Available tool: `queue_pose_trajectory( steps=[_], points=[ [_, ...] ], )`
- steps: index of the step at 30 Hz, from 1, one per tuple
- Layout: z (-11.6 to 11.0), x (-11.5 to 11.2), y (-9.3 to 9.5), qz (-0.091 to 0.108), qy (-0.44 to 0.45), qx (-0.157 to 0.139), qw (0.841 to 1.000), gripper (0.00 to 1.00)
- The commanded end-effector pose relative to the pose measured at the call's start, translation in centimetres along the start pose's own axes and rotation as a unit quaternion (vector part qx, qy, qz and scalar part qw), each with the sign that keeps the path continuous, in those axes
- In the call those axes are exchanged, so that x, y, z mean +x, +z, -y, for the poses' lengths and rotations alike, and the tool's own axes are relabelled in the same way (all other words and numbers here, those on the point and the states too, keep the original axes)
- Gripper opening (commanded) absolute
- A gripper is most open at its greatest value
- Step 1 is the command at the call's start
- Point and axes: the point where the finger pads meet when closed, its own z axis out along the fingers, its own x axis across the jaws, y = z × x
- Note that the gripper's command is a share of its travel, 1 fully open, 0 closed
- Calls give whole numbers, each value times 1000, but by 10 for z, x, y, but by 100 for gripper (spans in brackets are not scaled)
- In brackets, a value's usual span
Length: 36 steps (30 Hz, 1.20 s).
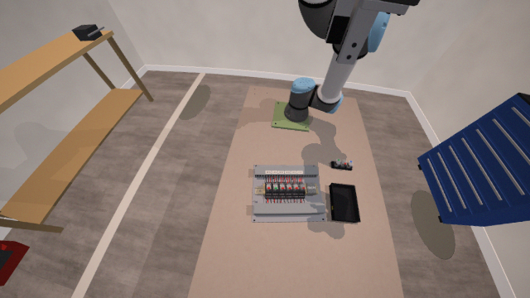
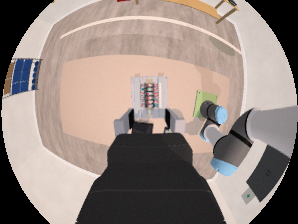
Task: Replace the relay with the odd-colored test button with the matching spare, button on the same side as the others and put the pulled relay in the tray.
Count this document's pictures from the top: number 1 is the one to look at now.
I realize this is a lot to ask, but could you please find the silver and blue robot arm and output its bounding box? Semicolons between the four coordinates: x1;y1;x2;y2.
284;0;391;123

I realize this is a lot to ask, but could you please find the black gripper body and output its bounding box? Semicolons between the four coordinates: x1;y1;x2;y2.
380;0;420;6

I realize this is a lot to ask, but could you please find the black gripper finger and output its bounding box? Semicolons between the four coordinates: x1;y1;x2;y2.
325;0;356;45
336;0;409;65

